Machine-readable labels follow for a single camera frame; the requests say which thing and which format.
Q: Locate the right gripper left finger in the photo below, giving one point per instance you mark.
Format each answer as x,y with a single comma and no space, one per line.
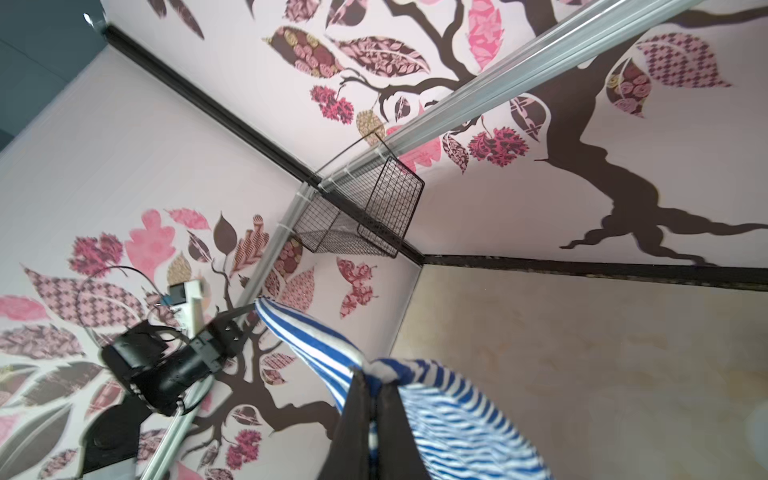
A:
349,454

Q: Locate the black wire mesh basket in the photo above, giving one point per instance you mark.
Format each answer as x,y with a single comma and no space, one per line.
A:
363,210

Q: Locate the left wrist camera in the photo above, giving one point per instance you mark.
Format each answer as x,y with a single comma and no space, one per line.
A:
186,302

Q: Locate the blue white striped tank top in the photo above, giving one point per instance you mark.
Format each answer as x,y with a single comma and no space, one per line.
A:
459,432

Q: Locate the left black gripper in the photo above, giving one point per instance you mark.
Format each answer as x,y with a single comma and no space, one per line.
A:
156,365

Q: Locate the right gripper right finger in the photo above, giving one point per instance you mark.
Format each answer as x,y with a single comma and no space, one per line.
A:
397,453

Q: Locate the back aluminium rail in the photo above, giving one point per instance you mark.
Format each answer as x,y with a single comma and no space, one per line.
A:
586,33

